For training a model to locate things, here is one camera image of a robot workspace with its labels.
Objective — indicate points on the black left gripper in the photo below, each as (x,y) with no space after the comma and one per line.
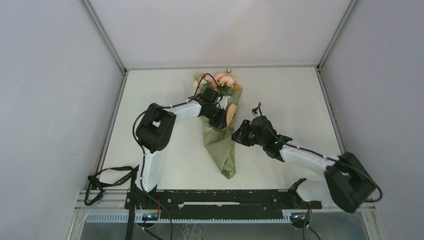
(221,123)

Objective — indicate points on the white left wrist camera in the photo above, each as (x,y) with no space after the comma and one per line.
(225,102)

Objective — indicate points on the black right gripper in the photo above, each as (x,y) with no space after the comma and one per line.
(240,135)

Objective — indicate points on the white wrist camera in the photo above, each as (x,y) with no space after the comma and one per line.
(225,102)
(256,112)

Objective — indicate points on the orange green wrapping paper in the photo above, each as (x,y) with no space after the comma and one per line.
(219,143)

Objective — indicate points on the black mounting base rail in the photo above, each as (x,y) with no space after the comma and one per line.
(221,205)

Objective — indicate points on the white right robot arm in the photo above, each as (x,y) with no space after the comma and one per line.
(345,179)

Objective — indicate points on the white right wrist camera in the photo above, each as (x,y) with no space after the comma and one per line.
(256,112)

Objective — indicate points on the pink fake flower stem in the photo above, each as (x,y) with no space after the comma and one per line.
(226,80)
(201,80)

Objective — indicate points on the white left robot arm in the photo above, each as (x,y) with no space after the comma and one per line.
(152,129)

